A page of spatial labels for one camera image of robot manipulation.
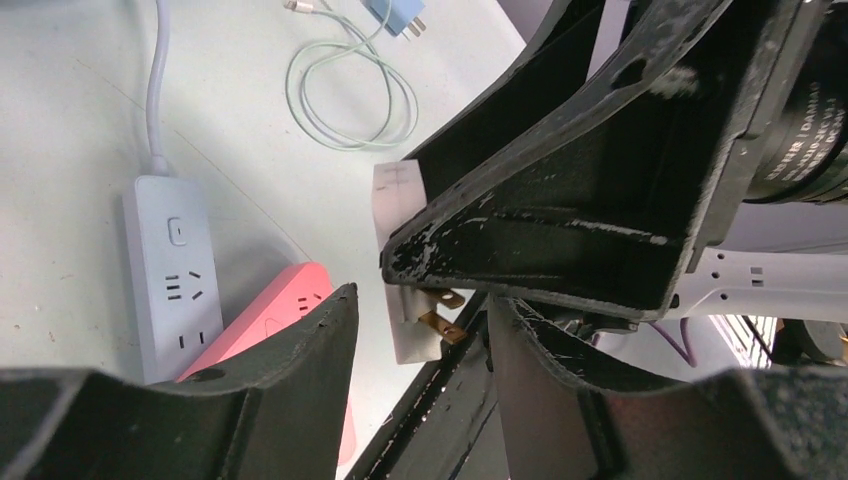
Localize small blue wall charger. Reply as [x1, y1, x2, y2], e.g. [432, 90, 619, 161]
[364, 0, 427, 37]

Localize white adapter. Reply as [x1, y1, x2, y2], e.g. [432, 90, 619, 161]
[372, 160, 466, 365]

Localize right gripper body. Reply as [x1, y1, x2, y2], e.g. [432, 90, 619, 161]
[688, 1, 847, 271]

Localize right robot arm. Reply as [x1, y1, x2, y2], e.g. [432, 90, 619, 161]
[380, 1, 847, 322]

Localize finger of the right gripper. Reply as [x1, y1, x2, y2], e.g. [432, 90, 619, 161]
[394, 1, 797, 321]
[404, 0, 664, 203]

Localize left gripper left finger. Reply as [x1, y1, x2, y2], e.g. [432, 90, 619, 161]
[1, 283, 359, 479]

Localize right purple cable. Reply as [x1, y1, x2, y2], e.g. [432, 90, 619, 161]
[645, 317, 700, 369]

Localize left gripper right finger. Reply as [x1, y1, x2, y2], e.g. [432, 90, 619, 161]
[488, 296, 847, 479]

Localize light blue long power strip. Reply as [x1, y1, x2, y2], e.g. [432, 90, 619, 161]
[122, 175, 224, 384]

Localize pink triangular power strip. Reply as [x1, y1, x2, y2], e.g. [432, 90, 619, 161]
[178, 262, 359, 479]

